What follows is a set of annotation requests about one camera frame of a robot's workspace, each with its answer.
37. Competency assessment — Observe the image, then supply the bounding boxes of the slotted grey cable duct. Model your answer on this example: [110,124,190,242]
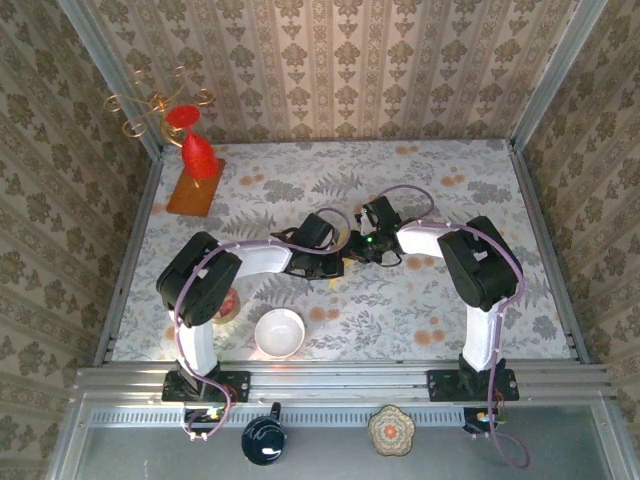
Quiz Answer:
[89,409,476,429]

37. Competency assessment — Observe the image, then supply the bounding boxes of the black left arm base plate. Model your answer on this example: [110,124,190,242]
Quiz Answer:
[160,370,252,404]

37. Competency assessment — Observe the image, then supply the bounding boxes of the small controller circuit board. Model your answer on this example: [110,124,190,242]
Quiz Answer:
[462,407,507,435]
[180,405,225,436]

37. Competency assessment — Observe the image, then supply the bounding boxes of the red wine glass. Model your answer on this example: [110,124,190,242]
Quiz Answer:
[165,104,219,181]

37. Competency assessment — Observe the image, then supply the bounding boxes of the aluminium frame post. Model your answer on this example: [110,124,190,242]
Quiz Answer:
[509,0,614,151]
[57,0,164,159]

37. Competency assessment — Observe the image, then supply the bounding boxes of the grey metal shelf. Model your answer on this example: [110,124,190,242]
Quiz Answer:
[47,402,634,480]

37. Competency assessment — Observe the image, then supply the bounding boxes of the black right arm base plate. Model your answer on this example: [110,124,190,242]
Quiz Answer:
[426,368,520,403]

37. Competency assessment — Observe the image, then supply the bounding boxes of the round red gold-rimmed tin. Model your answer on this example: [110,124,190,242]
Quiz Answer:
[214,289,242,325]

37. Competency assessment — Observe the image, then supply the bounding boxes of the gold wire candle holder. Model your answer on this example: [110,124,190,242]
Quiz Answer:
[103,66,217,147]

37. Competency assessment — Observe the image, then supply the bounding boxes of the patterned flower-shaped dish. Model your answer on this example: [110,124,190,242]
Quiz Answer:
[367,404,417,458]

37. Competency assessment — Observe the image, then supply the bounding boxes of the floral patterned table cover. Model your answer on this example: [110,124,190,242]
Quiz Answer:
[110,139,576,362]

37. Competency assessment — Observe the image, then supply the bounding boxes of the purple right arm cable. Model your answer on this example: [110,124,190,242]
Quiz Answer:
[374,184,532,471]

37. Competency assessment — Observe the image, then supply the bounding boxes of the orange wooden board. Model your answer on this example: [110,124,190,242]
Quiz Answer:
[165,157,227,218]

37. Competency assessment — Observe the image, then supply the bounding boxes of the aluminium frame side rail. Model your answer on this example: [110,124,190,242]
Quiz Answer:
[508,142,591,364]
[93,154,164,366]

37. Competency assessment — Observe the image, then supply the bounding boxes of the aluminium frame cross rail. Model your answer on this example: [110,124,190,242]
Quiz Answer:
[72,359,619,407]

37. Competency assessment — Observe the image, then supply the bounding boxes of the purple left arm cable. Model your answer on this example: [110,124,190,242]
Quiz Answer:
[172,207,354,444]

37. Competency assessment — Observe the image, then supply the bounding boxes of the white bowl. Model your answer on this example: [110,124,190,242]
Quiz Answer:
[253,308,307,360]

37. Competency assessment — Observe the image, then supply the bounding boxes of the dark blue mug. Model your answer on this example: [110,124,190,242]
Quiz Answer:
[240,401,289,467]

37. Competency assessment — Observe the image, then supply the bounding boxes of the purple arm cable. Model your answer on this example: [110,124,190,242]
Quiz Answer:
[172,207,354,444]
[374,184,532,471]

